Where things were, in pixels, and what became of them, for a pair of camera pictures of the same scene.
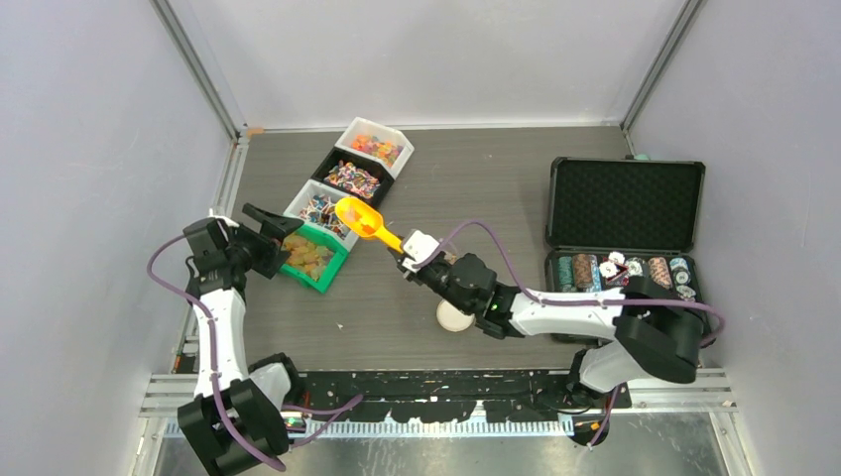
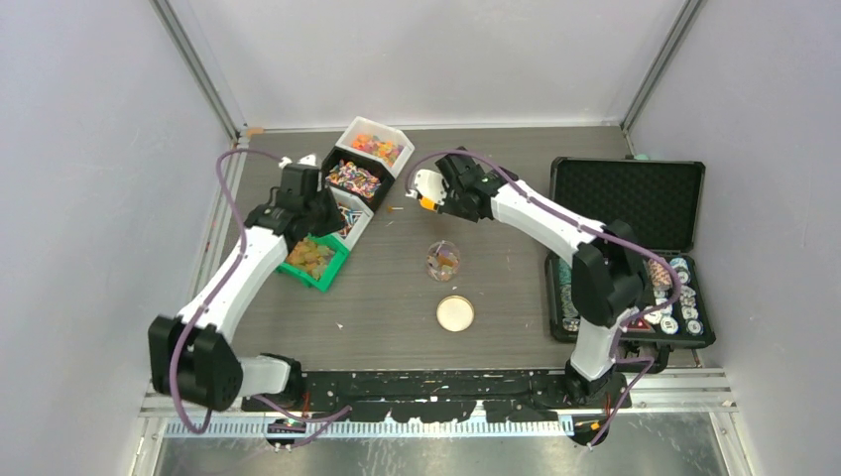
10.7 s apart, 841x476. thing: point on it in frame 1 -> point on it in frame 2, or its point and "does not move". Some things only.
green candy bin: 315,258 does not move
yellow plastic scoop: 362,220 -> 427,203
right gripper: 411,273 -> 443,200
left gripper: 270,238 -> 337,219
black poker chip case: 614,217 does not move
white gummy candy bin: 380,143 does not move
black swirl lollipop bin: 354,177 does not move
